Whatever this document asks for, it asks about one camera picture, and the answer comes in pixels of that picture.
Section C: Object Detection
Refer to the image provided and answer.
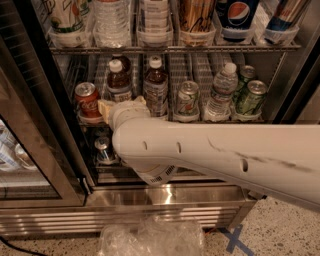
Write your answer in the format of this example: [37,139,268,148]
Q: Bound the green soda can front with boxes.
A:
[235,80,268,115]

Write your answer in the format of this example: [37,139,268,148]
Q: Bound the white green soda can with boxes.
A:
[176,81,199,116]

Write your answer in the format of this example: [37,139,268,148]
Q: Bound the silver blue energy can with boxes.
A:
[264,0,311,44]

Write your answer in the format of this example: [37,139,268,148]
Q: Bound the clear water bottle middle shelf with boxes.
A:
[203,62,238,122]

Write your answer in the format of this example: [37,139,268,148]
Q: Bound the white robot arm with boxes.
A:
[98,100,320,211]

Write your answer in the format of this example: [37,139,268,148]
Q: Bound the clear plastic bin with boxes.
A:
[97,216,204,256]

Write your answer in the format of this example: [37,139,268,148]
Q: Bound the brown tea bottle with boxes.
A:
[107,59,132,102]
[143,55,168,117]

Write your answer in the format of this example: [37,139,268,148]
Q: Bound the black cable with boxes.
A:
[0,236,48,256]

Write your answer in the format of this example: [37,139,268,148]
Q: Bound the blue can bottom left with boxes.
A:
[94,136,115,162]

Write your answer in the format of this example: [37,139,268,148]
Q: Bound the white green tall can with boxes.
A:
[44,0,89,34]

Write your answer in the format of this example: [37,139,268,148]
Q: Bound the wire shelf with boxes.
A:
[77,116,266,128]
[94,159,201,178]
[49,43,301,55]

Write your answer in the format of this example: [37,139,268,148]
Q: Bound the white label bottle top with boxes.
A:
[139,0,169,34]

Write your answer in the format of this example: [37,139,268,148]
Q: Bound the glass fridge door left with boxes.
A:
[0,0,85,211]

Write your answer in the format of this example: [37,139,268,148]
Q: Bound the clear water bottle top shelf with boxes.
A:
[93,0,130,48]

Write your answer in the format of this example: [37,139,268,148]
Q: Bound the middle wire shelf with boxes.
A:
[77,116,266,128]

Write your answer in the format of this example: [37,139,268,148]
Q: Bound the top wire shelf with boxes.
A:
[49,43,301,55]

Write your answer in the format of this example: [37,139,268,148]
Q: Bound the red cola can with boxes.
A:
[75,82,101,118]

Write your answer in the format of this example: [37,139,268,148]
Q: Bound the gold tall can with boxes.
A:
[178,0,216,33]

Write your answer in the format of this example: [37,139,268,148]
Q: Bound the clear water bottle shelf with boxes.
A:
[203,62,238,122]
[93,0,130,48]

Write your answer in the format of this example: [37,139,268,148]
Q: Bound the blue pepsi can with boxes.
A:
[216,0,260,42]

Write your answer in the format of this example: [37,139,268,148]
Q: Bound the green soda can rear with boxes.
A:
[233,65,256,102]

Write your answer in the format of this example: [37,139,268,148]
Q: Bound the bottom wire shelf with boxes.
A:
[94,159,201,178]

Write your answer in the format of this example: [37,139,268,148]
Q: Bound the steel fridge door right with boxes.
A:
[270,20,320,124]

